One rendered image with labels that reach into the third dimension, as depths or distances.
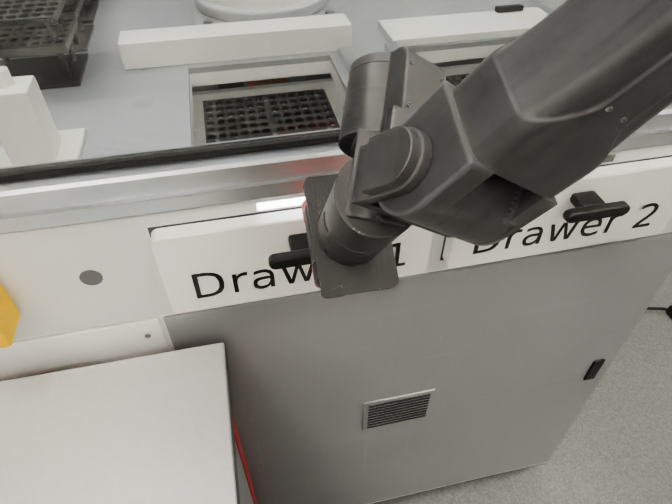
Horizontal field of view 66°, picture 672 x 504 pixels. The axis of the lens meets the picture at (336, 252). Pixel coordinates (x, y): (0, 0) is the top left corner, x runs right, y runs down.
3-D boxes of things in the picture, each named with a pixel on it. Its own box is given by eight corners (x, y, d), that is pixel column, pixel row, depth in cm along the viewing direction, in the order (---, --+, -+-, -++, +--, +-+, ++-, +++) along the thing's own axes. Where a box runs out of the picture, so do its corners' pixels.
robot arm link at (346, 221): (329, 225, 31) (421, 242, 31) (346, 120, 32) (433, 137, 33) (317, 248, 38) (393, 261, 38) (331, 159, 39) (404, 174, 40)
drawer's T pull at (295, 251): (345, 260, 51) (345, 250, 50) (269, 271, 50) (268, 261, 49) (337, 236, 54) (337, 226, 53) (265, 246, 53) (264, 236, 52)
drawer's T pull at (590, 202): (628, 215, 56) (633, 205, 55) (565, 225, 55) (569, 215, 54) (608, 195, 59) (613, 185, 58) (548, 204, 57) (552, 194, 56)
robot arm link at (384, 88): (408, 180, 25) (522, 227, 29) (434, -29, 27) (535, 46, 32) (286, 216, 34) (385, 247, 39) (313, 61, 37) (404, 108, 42)
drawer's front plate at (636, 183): (661, 234, 66) (704, 161, 58) (446, 269, 61) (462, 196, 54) (652, 225, 67) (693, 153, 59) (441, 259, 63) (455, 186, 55)
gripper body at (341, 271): (373, 175, 46) (393, 143, 39) (394, 288, 44) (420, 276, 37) (301, 184, 45) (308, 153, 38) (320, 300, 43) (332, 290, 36)
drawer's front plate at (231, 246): (426, 273, 61) (439, 199, 53) (173, 315, 56) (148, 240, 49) (421, 262, 62) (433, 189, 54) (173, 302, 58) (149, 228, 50)
